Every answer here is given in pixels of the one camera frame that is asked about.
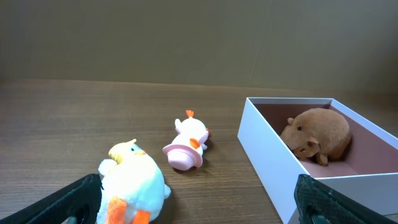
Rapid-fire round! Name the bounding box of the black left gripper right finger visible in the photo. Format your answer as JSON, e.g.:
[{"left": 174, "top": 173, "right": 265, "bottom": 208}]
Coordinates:
[{"left": 294, "top": 174, "right": 395, "bottom": 224}]

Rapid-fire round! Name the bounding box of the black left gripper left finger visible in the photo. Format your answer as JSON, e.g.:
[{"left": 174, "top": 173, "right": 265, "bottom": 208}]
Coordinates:
[{"left": 1, "top": 174, "right": 102, "bottom": 224}]

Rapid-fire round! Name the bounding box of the brown plush capybara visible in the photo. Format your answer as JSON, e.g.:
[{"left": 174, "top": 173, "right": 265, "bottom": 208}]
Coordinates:
[{"left": 280, "top": 108, "right": 352, "bottom": 166}]

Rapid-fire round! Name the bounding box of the white box pink interior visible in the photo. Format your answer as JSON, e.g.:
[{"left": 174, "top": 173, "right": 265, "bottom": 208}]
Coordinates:
[{"left": 238, "top": 97, "right": 397, "bottom": 224}]

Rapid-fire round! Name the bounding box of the white plush duck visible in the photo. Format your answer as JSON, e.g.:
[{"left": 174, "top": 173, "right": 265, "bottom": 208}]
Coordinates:
[{"left": 96, "top": 139, "right": 171, "bottom": 223}]

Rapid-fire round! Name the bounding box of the pink hat duck toy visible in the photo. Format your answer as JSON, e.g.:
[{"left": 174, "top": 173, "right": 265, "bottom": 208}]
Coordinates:
[{"left": 162, "top": 110, "right": 210, "bottom": 171}]

